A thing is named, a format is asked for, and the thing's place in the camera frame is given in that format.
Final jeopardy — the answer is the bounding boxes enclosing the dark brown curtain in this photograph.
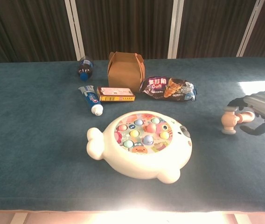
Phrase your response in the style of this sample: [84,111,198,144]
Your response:
[0,0,265,70]

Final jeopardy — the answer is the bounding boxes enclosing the blue white toothpaste tube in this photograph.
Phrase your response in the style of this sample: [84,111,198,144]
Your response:
[77,85,104,116]

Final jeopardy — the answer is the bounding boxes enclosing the white seal whack-a-mole toy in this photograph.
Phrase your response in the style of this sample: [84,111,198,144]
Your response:
[86,110,193,184]

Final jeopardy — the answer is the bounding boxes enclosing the white frame post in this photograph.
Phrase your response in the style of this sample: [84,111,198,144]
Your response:
[167,0,185,59]
[236,0,265,58]
[64,0,85,62]

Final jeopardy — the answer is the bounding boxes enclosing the dark brown snack bag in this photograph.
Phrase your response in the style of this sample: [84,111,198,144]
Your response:
[139,76,197,102]

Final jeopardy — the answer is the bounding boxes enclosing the yellow red flat box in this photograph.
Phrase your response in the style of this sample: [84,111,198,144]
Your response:
[96,86,136,103]

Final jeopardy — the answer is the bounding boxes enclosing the teal tablecloth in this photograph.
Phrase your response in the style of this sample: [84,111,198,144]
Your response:
[0,57,265,213]

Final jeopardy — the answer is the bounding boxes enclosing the peach grey toy hammer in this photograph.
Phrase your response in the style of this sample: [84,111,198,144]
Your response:
[221,106,256,135]

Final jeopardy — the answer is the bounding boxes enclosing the cola bottle blue cap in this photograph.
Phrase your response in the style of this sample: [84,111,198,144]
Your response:
[77,56,94,81]

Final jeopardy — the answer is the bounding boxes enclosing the brown kraft paper box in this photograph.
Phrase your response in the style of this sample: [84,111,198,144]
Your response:
[107,51,146,93]

